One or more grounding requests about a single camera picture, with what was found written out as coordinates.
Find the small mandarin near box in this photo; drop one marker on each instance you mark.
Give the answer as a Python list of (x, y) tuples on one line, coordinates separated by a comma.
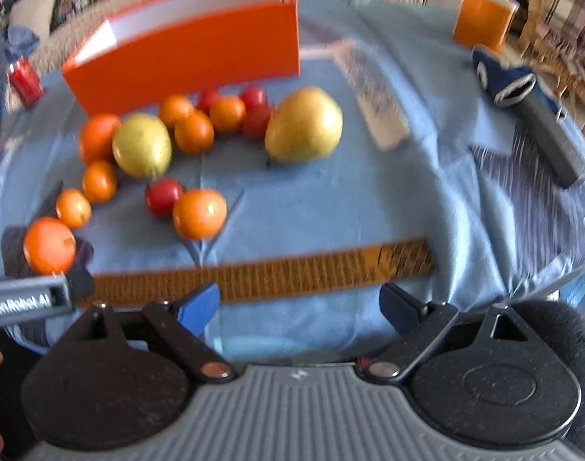
[(175, 108)]

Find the small mandarin lower left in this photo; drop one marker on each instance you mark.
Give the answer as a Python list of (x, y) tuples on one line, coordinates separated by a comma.
[(73, 209)]

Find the light blue tablecloth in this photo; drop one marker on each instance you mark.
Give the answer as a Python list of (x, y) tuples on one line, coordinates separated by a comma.
[(467, 177)]

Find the orange cardboard box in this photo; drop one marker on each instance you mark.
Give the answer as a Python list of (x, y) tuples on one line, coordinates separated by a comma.
[(157, 48)]

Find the dark red tomato right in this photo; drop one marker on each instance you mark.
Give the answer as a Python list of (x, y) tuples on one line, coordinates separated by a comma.
[(256, 122)]

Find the blue white sock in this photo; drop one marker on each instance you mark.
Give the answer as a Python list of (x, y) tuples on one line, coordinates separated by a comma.
[(508, 86)]

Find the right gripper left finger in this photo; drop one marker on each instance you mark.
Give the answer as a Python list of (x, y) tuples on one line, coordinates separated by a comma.
[(177, 329)]

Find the large orange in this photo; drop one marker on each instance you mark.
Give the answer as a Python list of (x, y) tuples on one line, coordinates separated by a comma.
[(49, 246), (95, 138)]

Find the red tomato near box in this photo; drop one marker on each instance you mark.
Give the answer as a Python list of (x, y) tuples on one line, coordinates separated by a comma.
[(207, 98)]

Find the big green-yellow pear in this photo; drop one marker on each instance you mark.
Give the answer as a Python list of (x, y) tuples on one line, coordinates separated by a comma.
[(142, 146)]

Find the small mandarin right cluster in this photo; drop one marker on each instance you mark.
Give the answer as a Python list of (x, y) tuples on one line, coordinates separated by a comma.
[(227, 114)]

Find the orange mug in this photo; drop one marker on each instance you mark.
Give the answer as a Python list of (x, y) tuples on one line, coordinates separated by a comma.
[(484, 23)]

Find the red cherry tomato front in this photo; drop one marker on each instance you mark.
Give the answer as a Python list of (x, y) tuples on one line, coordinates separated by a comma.
[(161, 197)]

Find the grey remote-like bar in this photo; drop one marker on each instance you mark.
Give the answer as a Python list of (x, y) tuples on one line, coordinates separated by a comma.
[(543, 117)]

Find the red tomato far right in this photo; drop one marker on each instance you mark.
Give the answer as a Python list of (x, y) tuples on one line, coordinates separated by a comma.
[(253, 96)]

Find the small mandarin front right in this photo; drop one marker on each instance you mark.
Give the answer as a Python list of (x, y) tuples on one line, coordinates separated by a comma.
[(200, 214)]

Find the small yellow pear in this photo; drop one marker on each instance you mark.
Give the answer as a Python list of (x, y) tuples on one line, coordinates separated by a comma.
[(305, 126)]

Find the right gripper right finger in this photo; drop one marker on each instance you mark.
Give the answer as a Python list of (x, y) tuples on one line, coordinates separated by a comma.
[(421, 327)]

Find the small mandarin upper left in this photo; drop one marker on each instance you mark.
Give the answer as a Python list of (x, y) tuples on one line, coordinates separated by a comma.
[(99, 182)]

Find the small mandarin centre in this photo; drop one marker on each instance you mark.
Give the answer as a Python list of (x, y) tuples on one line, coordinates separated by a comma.
[(194, 135)]

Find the red soda can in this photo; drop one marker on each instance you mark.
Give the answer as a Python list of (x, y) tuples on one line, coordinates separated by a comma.
[(25, 82)]

